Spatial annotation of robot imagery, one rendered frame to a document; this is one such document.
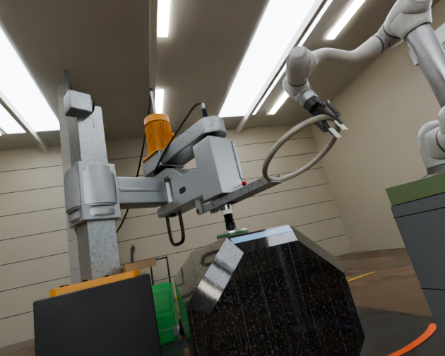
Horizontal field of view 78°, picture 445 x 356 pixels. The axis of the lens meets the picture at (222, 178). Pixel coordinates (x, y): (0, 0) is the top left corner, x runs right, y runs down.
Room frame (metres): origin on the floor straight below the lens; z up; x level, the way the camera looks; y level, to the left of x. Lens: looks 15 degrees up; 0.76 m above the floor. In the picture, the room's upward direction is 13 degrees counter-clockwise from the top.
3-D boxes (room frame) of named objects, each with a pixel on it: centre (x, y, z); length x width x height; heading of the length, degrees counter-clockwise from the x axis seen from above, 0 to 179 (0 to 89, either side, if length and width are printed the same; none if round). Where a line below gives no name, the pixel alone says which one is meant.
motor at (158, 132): (2.36, 0.48, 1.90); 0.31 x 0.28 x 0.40; 135
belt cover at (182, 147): (2.13, 0.27, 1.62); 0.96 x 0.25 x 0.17; 45
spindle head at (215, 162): (1.94, 0.08, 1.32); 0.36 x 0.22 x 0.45; 45
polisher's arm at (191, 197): (2.17, 0.29, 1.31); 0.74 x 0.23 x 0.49; 45
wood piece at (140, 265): (1.91, 0.68, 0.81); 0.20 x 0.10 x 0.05; 118
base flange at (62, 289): (1.87, 0.93, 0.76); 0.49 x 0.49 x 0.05; 20
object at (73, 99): (1.73, 0.89, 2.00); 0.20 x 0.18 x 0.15; 110
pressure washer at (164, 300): (3.25, 0.96, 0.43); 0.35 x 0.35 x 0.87; 5
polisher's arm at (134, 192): (2.02, 0.80, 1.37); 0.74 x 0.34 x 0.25; 137
